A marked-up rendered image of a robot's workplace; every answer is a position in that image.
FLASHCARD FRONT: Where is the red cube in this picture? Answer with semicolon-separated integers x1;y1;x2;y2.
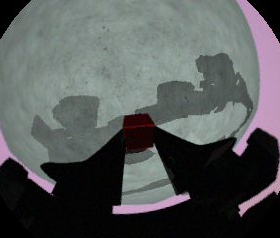
123;114;155;151

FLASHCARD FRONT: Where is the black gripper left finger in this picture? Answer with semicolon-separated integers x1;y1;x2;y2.
40;128;127;206

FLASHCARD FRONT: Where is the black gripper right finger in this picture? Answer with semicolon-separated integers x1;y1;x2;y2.
155;126;236;195

